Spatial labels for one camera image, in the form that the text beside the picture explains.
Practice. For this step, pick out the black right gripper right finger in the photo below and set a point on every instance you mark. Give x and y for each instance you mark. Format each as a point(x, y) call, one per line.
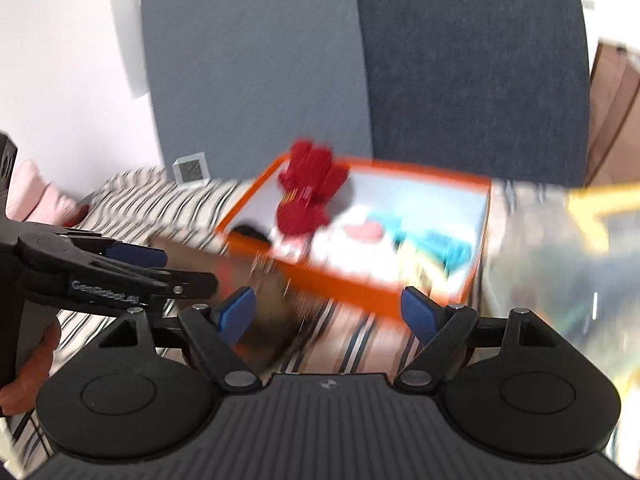
point(444, 332)

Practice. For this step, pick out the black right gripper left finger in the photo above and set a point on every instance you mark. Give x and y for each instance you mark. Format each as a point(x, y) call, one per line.
point(211, 334)

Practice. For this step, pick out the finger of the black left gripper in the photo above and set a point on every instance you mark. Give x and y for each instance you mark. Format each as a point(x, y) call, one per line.
point(150, 289)
point(145, 257)

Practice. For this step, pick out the red knitted glove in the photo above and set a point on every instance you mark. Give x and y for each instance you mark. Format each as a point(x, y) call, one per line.
point(310, 182)

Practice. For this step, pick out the operator left hand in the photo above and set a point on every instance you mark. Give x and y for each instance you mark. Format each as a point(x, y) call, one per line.
point(20, 396)

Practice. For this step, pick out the pink pillow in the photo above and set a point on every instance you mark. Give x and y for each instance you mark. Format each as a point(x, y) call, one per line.
point(33, 199)

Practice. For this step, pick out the brown plaid zipper pouch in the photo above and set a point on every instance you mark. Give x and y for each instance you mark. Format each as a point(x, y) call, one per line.
point(279, 317)

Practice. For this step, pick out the black hair scrunchie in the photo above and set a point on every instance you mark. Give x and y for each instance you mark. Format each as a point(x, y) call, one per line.
point(249, 231)

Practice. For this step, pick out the white digital clock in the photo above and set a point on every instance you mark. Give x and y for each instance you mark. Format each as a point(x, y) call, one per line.
point(191, 170)

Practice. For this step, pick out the orange cardboard box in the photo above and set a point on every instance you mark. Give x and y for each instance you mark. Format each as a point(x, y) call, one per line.
point(370, 276)

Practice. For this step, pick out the pink white mask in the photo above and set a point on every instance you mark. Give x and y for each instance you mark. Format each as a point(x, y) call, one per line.
point(369, 232)

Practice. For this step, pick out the clear plastic storage container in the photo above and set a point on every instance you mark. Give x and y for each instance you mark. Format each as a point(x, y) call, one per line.
point(572, 256)

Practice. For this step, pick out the dark blue chair back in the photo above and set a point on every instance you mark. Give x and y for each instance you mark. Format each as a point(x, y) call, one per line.
point(492, 87)

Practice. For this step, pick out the brown cardboard box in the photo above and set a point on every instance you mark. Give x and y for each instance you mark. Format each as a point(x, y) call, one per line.
point(613, 143)

